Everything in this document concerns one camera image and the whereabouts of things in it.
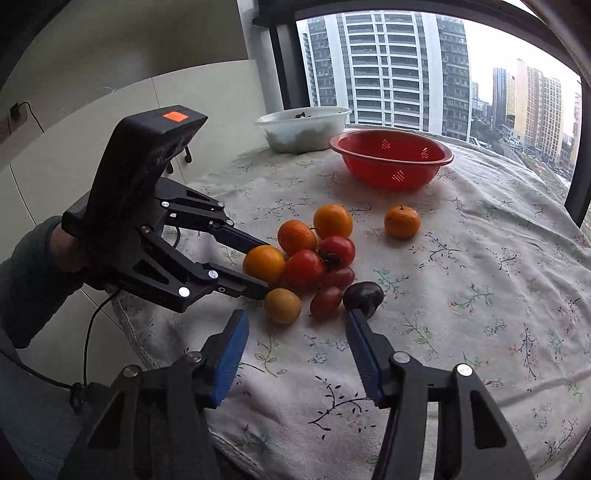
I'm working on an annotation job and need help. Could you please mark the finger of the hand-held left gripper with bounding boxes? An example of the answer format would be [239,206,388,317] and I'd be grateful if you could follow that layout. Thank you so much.
[119,227,271,313]
[154,179,271,253]

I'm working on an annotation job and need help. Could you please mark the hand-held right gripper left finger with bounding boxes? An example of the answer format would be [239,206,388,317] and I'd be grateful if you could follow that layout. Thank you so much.
[58,309,250,480]

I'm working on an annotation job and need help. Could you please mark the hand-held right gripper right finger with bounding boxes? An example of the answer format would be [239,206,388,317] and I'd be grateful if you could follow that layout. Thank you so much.
[347,309,536,480]

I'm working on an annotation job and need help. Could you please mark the large orange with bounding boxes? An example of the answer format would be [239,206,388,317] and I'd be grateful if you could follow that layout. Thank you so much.
[243,245,287,284]

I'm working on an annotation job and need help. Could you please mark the dark purple fruit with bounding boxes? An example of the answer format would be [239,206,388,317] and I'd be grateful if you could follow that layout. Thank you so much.
[342,281,385,319]

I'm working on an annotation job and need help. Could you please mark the person's left forearm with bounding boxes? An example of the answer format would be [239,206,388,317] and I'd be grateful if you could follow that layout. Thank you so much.
[0,216,90,350]

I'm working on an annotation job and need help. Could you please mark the small yellow-orange fruit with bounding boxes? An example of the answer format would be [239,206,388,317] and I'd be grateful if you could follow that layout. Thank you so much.
[263,288,302,325]

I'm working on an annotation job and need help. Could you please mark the small red tomato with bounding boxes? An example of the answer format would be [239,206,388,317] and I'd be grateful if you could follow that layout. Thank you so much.
[310,287,344,319]
[323,266,356,291]

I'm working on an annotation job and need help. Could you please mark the large red tomato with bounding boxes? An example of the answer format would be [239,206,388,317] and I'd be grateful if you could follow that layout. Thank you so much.
[284,250,327,291]

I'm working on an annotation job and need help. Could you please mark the red tomato with calyx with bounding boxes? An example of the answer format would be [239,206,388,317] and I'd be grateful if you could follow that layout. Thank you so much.
[318,236,356,270]

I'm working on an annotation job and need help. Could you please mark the floral white tablecloth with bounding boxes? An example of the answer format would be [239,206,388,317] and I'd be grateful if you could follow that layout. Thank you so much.
[113,124,591,480]

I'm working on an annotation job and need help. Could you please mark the white plastic bowl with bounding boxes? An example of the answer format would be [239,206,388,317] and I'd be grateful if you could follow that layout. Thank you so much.
[255,106,352,154]

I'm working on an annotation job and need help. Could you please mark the orange with stem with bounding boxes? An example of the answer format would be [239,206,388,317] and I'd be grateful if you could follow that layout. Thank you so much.
[385,204,421,239]

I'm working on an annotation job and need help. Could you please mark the dark green leaves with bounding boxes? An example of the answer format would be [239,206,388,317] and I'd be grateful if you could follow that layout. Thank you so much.
[291,108,347,121]

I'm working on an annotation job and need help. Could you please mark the red plastic colander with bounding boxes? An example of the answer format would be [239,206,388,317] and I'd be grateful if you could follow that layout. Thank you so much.
[329,129,454,191]

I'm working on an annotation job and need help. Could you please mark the grey high-rise building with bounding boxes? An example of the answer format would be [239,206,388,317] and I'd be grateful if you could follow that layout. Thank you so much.
[302,11,472,140]

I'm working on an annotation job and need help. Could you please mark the tan high-rise buildings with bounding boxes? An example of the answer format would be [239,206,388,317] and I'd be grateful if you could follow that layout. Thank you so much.
[471,58,583,172]

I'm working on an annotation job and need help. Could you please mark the black wall plug with cable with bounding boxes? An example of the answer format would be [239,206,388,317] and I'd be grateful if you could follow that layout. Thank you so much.
[9,102,45,134]

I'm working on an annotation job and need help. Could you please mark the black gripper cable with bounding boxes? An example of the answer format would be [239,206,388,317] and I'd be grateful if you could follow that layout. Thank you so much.
[0,293,116,414]

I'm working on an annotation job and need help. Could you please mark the dark window frame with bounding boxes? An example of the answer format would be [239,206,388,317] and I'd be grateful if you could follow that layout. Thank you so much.
[252,0,591,227]

